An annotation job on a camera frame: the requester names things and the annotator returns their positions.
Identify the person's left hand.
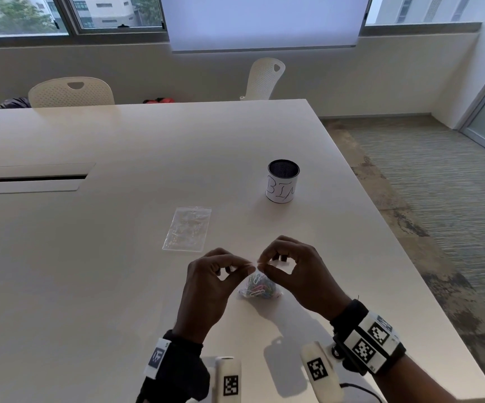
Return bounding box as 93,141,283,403
173,247,256,345

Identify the white perforated chair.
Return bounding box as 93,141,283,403
239,57,287,101
28,77,116,109

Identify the smooth clear plastic bag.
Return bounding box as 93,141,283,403
238,260,283,301

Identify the person's right hand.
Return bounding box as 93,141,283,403
257,235,352,322

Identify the table cable slot cover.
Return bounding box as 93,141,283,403
0,162,96,196

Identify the white table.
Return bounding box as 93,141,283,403
0,99,485,403

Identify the crinkled clear plastic bag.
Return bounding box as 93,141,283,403
162,207,213,252

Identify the white roller blind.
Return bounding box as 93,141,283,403
160,0,371,53

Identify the white paper cup black rim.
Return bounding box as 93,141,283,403
265,159,301,204

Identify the window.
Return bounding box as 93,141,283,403
362,0,482,28
0,0,167,38

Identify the marker-tagged black wristband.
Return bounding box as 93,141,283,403
136,330,210,403
330,299,407,376

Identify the white cylindrical wrist camera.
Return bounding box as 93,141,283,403
213,356,242,403
300,341,346,403

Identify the black cable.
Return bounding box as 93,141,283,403
339,382,384,403

